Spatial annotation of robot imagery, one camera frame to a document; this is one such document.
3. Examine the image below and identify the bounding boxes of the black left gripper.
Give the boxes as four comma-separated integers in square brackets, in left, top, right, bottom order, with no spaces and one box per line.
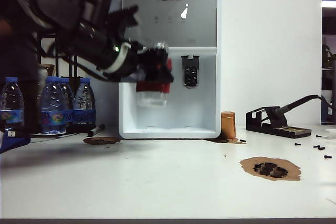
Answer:
[101,40,175,84]

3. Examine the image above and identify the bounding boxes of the glass bottle with red belts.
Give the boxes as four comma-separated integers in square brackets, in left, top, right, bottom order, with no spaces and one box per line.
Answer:
[135,41,174,107]

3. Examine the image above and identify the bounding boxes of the black dispenser tap lever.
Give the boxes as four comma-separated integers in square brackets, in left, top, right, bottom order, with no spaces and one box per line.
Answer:
[180,55,201,89]

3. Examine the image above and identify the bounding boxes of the white AUX water dispenser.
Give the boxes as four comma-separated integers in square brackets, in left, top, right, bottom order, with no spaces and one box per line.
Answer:
[117,0,223,140]

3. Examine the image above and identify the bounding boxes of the plastic water bottle blue cap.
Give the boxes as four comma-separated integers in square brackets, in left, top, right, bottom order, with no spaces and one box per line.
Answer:
[39,76,67,135]
[73,77,96,126]
[0,77,26,132]
[59,77,75,127]

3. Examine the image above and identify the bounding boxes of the black stair railing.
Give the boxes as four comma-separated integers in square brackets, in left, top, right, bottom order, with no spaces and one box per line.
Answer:
[39,32,85,80]

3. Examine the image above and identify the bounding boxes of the black marker pen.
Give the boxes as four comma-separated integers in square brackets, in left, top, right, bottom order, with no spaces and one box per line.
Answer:
[87,123,106,138]

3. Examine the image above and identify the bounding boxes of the copper cylindrical cap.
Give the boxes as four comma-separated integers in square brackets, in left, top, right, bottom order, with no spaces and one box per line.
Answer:
[220,111,237,140]

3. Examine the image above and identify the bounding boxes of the large brown torn patch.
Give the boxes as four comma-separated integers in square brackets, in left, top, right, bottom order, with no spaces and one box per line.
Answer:
[239,156,302,182]

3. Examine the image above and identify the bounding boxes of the black soldering iron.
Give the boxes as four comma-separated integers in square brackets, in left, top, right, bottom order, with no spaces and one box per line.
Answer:
[265,94,332,128]

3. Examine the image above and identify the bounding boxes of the black soldering iron stand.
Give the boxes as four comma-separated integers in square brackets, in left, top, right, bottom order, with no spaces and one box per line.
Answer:
[245,106,312,139]

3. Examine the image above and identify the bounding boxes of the blue cloth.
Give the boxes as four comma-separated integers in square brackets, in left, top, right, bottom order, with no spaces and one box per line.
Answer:
[0,131,32,155]

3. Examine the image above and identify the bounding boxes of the wooden frame with plastic wrap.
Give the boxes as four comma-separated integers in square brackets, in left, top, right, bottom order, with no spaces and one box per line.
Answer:
[38,63,57,78]

